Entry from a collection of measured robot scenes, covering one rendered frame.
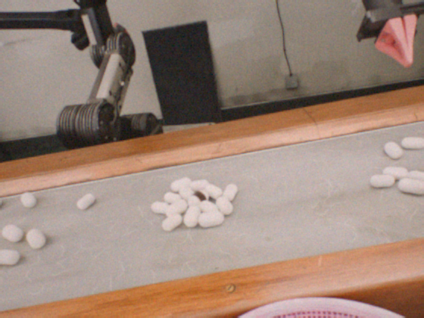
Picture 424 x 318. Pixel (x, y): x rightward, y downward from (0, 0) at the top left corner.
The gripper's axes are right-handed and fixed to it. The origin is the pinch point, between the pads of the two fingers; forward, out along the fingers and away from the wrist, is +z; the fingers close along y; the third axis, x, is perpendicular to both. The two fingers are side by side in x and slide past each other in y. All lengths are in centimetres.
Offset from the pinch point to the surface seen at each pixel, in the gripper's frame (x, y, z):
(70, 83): 159, -133, -131
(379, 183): -2.0, -11.9, 20.5
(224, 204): -2.4, -34.2, 19.9
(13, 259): -4, -64, 23
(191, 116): 179, -51, -98
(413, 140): 3.2, -2.2, 13.0
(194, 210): -2.6, -38.5, 20.1
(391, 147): 2.3, -6.5, 13.9
